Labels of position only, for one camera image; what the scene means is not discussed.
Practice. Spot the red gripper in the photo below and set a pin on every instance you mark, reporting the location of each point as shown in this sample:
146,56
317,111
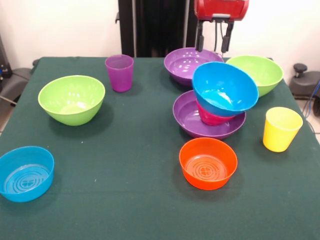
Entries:
220,8

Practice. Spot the deep blue plastic bowl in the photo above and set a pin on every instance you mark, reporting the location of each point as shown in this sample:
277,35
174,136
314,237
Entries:
225,85

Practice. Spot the green plastic bowl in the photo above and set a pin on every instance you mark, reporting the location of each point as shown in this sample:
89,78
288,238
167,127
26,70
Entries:
267,72
71,100

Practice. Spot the small pink plastic bowl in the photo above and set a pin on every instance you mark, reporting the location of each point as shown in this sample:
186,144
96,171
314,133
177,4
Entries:
212,120

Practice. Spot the purple plastic bowl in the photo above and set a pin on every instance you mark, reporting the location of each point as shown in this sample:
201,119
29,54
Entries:
185,120
180,65

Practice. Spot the orange ribbed plastic bowl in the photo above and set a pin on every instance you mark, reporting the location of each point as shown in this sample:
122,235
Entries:
207,167

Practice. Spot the shallow ribbed blue bowl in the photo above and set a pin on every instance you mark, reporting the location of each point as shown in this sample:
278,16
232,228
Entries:
25,175

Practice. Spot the purple plastic cup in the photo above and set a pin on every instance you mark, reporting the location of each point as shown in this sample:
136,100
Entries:
120,77

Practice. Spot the black stand foot with knob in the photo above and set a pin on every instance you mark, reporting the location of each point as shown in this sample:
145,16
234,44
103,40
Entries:
305,82

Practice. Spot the yellow plastic cup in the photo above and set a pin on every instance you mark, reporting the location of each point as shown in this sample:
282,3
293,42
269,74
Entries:
280,132

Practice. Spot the dark green tablecloth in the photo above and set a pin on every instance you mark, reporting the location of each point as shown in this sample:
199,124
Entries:
125,212

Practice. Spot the grey stand foot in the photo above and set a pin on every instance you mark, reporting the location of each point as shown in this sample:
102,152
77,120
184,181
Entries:
15,82

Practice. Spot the black equipment box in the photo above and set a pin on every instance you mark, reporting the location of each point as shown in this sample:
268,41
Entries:
3,60

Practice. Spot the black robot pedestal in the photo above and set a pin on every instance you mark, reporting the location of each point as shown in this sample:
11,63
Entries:
155,25

